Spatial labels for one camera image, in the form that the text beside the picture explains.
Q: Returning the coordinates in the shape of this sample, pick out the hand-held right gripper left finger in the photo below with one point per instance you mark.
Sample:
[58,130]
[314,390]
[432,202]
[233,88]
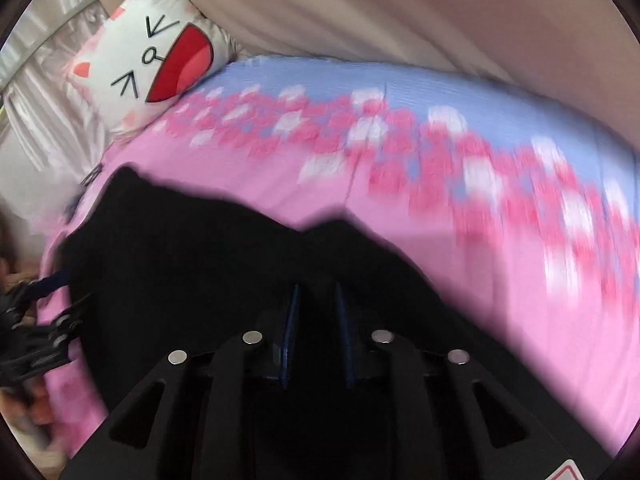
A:
[291,330]

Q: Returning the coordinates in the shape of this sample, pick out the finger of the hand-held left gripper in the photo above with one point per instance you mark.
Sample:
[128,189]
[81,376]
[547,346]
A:
[67,320]
[47,284]

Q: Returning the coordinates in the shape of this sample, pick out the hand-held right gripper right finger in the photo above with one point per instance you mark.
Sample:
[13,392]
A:
[344,330]

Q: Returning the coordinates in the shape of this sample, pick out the black pants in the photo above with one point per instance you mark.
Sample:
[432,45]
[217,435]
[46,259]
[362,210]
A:
[200,260]

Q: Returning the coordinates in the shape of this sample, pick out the pink floral bedsheet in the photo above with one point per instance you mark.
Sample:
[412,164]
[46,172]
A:
[400,210]

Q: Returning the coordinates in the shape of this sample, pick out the white satin curtain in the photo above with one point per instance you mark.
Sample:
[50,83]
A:
[40,95]

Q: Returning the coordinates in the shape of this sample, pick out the white cat face pillow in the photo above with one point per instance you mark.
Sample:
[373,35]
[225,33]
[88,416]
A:
[165,35]

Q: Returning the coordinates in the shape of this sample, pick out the beige duvet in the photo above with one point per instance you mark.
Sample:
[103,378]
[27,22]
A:
[400,10]

